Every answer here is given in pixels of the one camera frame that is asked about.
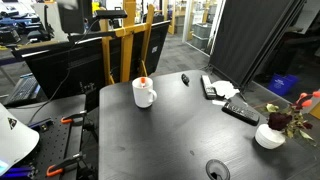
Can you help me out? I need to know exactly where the dark rose flower bouquet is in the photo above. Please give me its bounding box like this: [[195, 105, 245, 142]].
[[264, 90, 320, 148]]

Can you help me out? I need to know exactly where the white ceramic mug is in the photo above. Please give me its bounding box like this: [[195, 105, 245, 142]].
[[131, 76, 158, 109]]

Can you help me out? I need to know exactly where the yellow wooden frame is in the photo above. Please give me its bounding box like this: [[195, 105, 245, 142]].
[[99, 0, 156, 86]]

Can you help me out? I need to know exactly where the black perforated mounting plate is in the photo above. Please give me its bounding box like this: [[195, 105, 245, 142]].
[[31, 114, 84, 180]]

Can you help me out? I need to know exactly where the black camera bar on stand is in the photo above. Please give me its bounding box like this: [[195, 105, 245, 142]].
[[94, 9, 128, 20]]

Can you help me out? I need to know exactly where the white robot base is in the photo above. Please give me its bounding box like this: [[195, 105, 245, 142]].
[[0, 102, 41, 178]]

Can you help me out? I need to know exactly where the small white paper note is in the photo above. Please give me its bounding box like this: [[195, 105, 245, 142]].
[[211, 99, 228, 107]]

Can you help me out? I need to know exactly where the blue plastic bin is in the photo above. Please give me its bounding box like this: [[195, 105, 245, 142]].
[[267, 73, 300, 97]]

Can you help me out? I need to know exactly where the long grey black remote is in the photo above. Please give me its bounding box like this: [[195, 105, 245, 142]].
[[200, 74, 218, 100]]

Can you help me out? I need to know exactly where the round table cable grommet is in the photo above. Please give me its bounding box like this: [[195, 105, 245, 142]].
[[205, 158, 232, 180]]

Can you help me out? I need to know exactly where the white ribbed vase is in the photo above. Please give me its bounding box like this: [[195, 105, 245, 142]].
[[254, 123, 287, 150]]

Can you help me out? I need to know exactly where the crumpled white tissue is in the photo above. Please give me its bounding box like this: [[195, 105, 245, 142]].
[[211, 80, 241, 100]]

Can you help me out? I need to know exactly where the black folding partition panel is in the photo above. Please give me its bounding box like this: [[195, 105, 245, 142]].
[[208, 0, 308, 90]]

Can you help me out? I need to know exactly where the grey storage bin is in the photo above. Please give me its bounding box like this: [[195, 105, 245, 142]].
[[191, 22, 213, 39], [190, 33, 210, 51]]

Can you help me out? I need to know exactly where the orange black bar clamp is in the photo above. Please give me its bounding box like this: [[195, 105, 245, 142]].
[[59, 110, 88, 125], [45, 152, 84, 178]]

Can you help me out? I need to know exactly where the black computer keyboard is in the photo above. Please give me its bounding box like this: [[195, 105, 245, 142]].
[[3, 75, 40, 106]]

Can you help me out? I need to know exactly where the blue black electronic box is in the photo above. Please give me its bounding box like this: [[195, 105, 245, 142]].
[[28, 117, 54, 133]]

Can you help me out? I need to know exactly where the black tv remote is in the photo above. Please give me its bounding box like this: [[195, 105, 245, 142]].
[[221, 101, 261, 127]]

